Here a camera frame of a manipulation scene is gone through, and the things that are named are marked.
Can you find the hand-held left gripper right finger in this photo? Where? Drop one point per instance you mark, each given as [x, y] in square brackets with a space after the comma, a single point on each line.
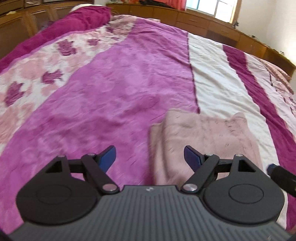
[193, 157]

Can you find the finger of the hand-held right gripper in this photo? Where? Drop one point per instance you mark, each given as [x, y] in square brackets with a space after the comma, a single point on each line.
[284, 178]

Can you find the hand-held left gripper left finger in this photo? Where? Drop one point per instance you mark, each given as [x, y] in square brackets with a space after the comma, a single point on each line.
[107, 157]

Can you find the pink knit cardigan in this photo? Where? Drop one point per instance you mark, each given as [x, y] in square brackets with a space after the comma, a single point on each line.
[208, 132]

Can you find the striped magenta and white blanket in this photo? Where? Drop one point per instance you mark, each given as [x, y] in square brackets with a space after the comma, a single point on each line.
[115, 92]

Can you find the pale pink knitted blanket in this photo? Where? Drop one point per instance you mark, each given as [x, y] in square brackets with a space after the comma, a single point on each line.
[279, 74]

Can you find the long low wooden cabinet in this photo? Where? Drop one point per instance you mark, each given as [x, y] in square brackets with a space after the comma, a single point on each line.
[196, 23]

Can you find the small dark object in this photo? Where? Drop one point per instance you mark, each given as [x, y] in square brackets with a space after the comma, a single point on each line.
[235, 24]

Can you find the magenta pillow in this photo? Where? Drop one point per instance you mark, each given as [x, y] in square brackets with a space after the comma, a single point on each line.
[81, 18]

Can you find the window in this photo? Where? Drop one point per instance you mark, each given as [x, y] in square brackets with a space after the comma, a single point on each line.
[222, 9]

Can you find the orange and cream curtain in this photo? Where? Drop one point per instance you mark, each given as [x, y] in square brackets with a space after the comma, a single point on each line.
[178, 3]

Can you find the dark cloth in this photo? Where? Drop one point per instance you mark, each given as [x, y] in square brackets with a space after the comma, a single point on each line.
[155, 2]

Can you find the dark wooden headboard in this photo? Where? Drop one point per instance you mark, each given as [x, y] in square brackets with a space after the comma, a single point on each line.
[13, 25]

